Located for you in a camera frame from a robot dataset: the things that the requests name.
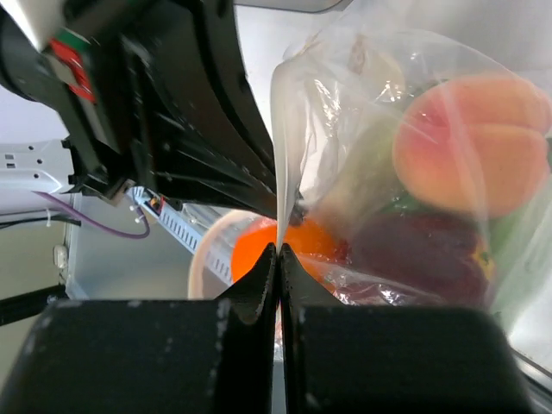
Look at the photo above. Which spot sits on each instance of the dark red apple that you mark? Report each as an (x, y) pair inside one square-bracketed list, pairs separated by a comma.
[(431, 252)]

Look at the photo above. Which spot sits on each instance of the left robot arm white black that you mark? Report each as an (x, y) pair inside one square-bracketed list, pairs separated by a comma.
[(43, 165)]

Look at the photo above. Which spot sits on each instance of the peach fruit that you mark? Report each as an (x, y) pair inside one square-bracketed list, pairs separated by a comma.
[(475, 145)]

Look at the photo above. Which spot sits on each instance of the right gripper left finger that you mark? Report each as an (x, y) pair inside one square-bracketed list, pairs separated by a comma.
[(152, 356)]

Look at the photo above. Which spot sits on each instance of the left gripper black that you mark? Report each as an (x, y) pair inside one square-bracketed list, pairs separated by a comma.
[(177, 112)]

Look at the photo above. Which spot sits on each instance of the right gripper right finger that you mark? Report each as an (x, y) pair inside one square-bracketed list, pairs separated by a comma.
[(386, 359)]

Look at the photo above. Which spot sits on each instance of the orange fruit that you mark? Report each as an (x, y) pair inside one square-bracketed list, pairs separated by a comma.
[(314, 247)]

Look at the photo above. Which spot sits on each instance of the slotted cable duct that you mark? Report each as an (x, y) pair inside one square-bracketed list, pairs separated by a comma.
[(188, 225)]

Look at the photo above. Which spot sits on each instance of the clear zip top bag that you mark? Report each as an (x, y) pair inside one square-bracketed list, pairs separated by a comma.
[(337, 103)]

